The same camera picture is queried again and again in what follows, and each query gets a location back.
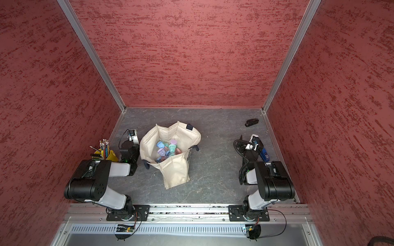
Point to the purple hourglass back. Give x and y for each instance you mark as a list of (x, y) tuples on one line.
[(162, 152)]

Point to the purple hourglass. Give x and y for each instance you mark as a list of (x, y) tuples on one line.
[(173, 142), (162, 152)]

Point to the purple hourglass front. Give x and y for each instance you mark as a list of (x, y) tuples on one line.
[(173, 142)]

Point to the cream canvas tote bag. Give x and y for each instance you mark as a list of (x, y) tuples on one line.
[(168, 149)]

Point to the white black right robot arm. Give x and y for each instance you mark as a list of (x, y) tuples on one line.
[(272, 180)]

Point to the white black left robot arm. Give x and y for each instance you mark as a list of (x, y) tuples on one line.
[(89, 183)]

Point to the blue stapler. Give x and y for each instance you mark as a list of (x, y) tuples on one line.
[(264, 155)]

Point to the yellow pencil holder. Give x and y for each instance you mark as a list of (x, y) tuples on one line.
[(103, 152)]

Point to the small black device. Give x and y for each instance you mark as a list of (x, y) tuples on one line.
[(251, 122)]

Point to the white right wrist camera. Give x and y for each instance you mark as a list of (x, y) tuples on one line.
[(253, 143)]

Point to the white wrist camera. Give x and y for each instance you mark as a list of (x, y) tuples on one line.
[(253, 143), (132, 136)]

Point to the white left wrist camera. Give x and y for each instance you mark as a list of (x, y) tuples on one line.
[(132, 136)]

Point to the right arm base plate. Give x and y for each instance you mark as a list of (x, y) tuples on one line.
[(240, 213)]

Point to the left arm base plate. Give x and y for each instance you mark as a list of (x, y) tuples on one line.
[(137, 213)]

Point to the aluminium front rail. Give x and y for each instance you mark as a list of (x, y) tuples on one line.
[(191, 213)]

